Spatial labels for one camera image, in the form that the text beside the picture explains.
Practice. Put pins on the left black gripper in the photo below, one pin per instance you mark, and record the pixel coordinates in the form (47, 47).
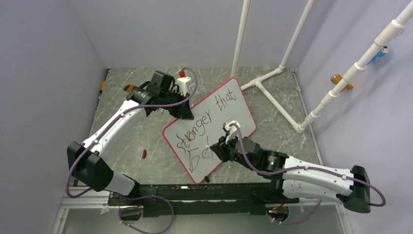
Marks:
(183, 112)

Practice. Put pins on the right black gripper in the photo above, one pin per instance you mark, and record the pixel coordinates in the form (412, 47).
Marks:
(221, 147)

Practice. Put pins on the red framed whiteboard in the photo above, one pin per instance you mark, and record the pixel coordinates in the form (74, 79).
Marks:
(188, 138)

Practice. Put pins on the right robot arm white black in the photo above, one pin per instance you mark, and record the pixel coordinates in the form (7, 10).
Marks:
(294, 178)

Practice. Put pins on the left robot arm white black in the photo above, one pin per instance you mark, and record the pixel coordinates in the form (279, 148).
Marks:
(87, 160)

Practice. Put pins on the orange black small object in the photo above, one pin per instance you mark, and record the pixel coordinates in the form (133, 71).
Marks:
(129, 88)

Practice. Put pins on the white PVC pipe right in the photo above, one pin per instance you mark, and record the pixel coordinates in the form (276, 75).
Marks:
(395, 28)

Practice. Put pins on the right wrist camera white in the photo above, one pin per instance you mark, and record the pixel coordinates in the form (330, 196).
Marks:
(231, 128)

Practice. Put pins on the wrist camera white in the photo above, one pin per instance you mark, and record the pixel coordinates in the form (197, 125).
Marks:
(231, 128)
(185, 84)

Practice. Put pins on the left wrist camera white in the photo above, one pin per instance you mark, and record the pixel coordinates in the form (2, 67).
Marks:
(185, 84)

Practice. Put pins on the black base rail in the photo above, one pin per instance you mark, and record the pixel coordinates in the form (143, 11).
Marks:
(204, 199)

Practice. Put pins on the white PVC pipe frame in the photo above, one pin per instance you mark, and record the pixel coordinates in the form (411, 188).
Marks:
(268, 36)

